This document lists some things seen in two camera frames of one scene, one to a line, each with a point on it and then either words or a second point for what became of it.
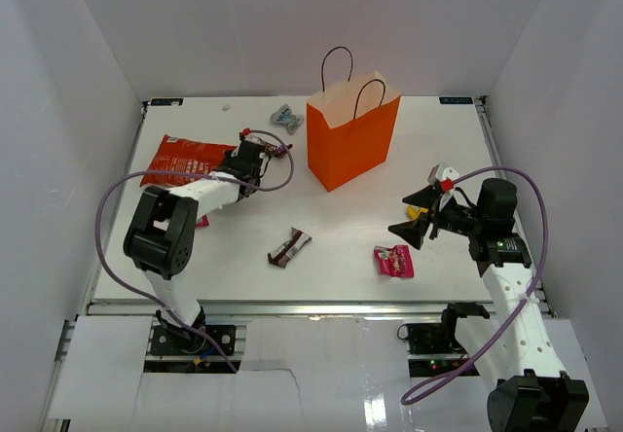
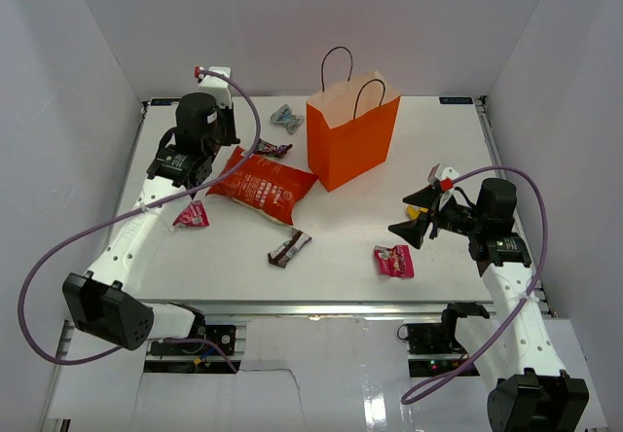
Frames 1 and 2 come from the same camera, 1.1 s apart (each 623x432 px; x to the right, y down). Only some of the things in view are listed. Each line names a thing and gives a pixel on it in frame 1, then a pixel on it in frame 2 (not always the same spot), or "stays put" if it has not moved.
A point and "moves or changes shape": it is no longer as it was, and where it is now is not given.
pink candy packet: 395,262 stays put
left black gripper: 228,159 to 227,113
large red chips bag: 176,154 moves or changes shape
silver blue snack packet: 284,116 stays put
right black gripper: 412,231 stays put
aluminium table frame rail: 317,308 stays put
